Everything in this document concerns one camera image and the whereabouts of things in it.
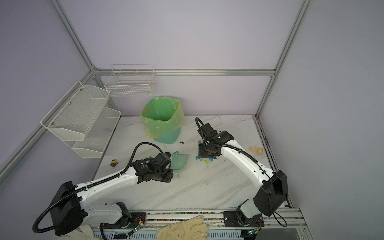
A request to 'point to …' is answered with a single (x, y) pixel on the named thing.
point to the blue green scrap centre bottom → (205, 161)
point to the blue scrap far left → (145, 158)
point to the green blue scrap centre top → (175, 153)
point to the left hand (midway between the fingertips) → (169, 177)
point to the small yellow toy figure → (113, 163)
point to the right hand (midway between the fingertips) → (202, 152)
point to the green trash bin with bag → (162, 117)
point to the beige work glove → (192, 229)
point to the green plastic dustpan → (178, 162)
